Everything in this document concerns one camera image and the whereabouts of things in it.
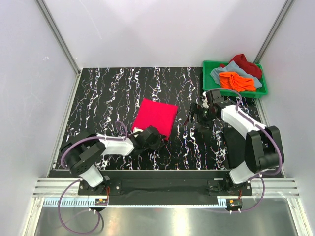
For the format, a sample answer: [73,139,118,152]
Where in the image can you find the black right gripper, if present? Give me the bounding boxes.
[183,102,217,132]

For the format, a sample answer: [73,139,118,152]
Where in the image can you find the pink red t-shirt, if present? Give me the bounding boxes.
[131,99,178,140]

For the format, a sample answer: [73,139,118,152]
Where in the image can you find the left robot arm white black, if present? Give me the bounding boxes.
[60,126,167,195]

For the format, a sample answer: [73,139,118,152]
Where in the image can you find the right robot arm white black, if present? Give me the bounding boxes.
[186,88,284,196]

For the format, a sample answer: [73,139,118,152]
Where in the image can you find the green plastic bin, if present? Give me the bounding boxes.
[202,60,268,99]

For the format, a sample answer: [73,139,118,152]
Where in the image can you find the orange t-shirt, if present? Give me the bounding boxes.
[219,72,256,92]

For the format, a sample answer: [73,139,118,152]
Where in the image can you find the black folded cloth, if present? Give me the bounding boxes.
[222,125,275,170]

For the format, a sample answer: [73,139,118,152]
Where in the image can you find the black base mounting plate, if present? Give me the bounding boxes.
[78,170,252,196]

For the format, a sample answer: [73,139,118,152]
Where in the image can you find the grey blue t-shirt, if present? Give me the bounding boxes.
[210,61,262,89]

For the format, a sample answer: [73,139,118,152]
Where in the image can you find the dark red t-shirt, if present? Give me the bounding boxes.
[220,54,262,79]

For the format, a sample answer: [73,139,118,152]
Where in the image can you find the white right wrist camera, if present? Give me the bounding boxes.
[200,91,209,109]

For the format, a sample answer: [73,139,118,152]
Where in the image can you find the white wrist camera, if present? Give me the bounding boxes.
[200,91,209,109]
[128,127,143,138]

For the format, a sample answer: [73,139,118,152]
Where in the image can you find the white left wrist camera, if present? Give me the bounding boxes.
[128,127,143,138]

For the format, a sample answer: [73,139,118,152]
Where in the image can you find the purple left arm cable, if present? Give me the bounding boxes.
[58,119,130,234]

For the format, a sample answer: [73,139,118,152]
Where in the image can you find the aluminium frame rail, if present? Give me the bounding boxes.
[32,178,300,198]

